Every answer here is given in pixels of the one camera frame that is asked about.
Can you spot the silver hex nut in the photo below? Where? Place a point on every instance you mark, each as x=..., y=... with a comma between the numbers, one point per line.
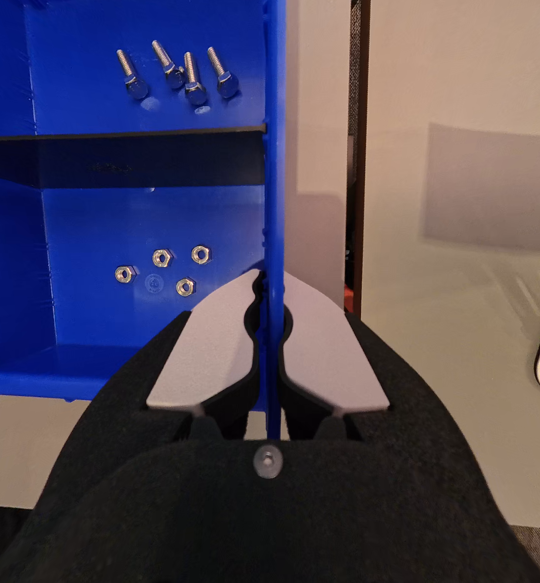
x=131, y=275
x=207, y=254
x=169, y=258
x=191, y=287

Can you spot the silver hex bolt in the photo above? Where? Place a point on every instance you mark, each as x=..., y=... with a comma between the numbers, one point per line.
x=195, y=93
x=226, y=84
x=174, y=77
x=135, y=86

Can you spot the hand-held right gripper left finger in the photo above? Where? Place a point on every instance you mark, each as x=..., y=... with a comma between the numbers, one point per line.
x=201, y=355

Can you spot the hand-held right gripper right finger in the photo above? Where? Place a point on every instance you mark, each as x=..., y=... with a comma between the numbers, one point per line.
x=333, y=355

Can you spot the black bin divider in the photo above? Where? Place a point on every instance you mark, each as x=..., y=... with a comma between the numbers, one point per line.
x=138, y=157

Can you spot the blue parts bin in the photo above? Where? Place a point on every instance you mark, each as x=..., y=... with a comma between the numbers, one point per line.
x=92, y=218

